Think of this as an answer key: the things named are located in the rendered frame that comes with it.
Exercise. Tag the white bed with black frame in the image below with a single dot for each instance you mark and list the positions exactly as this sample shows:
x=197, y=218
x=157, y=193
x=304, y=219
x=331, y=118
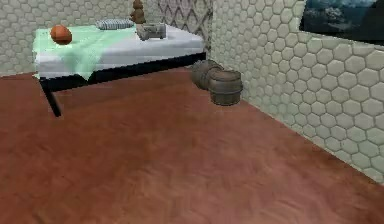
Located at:
x=133, y=50

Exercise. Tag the pale green blanket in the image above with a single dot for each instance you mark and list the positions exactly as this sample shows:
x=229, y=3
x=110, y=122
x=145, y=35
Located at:
x=87, y=50

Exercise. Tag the brown teddy bear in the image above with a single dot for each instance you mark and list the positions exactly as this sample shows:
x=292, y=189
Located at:
x=137, y=13

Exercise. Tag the grey striped pillow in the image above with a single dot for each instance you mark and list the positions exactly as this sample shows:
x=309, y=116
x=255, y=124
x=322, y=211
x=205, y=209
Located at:
x=114, y=24

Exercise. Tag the dark framed wall picture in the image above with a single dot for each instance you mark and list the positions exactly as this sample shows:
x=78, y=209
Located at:
x=343, y=18

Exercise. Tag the grey box-shaped object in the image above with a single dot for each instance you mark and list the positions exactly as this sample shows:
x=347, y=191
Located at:
x=151, y=31

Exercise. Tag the orange ball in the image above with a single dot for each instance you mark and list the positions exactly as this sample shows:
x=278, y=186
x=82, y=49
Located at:
x=61, y=34

